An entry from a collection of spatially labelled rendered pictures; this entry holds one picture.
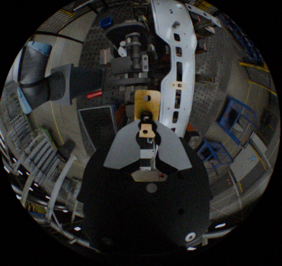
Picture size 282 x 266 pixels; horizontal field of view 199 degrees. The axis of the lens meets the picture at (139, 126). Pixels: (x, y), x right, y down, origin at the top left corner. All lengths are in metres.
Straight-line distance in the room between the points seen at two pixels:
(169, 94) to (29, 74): 0.56
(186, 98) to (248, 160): 7.82
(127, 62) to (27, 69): 0.32
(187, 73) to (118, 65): 0.32
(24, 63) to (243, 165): 8.44
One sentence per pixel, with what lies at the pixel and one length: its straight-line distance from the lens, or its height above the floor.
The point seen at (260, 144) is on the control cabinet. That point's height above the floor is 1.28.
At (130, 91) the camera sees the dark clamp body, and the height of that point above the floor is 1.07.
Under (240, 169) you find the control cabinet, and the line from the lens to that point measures 8.19.
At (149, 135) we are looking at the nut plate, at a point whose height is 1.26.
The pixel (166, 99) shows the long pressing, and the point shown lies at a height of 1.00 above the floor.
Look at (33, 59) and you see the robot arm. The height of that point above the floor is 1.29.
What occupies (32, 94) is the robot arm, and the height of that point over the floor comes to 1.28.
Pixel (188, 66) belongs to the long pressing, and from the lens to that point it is 0.45.
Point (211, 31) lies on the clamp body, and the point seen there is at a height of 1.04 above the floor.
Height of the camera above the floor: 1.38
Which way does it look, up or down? 58 degrees down
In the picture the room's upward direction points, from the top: 176 degrees counter-clockwise
